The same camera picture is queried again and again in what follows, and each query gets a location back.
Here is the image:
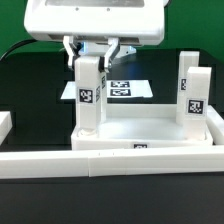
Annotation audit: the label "white L-shaped guide fence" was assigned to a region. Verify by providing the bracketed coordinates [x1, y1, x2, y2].
[0, 107, 224, 179]

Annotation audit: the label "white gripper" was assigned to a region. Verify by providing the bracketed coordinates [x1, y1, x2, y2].
[24, 0, 165, 72]

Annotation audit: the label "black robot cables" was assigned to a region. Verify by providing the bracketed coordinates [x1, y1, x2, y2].
[0, 38, 38, 62]

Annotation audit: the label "fiducial marker sheet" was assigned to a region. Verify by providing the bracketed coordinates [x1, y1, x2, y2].
[61, 80, 153, 100]

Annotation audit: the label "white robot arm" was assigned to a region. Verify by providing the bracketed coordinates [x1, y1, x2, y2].
[24, 0, 169, 69]

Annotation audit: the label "white block at left edge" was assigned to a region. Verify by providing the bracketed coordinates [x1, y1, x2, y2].
[0, 111, 12, 145]

